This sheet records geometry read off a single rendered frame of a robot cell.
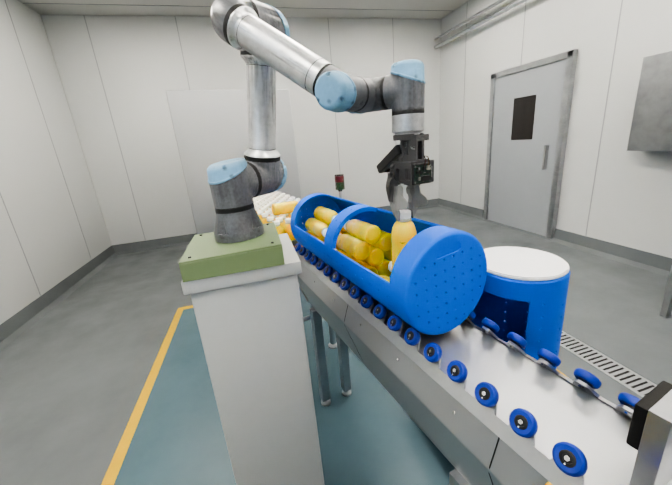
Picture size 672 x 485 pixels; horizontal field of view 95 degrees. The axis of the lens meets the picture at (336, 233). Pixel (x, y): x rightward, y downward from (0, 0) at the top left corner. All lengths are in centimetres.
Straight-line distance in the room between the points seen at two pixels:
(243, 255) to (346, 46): 544
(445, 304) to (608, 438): 37
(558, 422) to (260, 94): 104
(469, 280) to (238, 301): 64
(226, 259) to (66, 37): 554
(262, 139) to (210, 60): 477
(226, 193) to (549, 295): 99
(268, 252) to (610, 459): 79
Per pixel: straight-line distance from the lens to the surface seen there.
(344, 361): 193
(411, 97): 76
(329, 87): 67
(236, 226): 95
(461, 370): 78
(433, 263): 79
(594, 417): 84
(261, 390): 111
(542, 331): 118
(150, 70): 584
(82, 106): 605
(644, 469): 71
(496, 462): 79
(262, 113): 101
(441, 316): 87
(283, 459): 133
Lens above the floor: 147
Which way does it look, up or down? 17 degrees down
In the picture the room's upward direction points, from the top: 5 degrees counter-clockwise
